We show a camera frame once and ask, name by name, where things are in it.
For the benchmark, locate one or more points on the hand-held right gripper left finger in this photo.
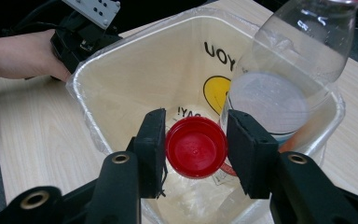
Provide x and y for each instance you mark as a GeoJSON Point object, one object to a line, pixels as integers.
{"type": "Point", "coordinates": [150, 152]}

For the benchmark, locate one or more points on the clear plastic bottle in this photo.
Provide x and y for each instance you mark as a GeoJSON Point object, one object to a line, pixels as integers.
{"type": "Point", "coordinates": [295, 53]}

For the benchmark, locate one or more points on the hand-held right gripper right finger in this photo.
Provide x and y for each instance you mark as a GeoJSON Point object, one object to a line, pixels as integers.
{"type": "Point", "coordinates": [251, 152]}

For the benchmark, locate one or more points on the red bottle cap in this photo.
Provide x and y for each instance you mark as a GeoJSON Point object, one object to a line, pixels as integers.
{"type": "Point", "coordinates": [195, 147]}

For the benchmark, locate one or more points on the white trash bin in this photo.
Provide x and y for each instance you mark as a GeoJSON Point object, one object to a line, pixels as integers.
{"type": "Point", "coordinates": [315, 146]}

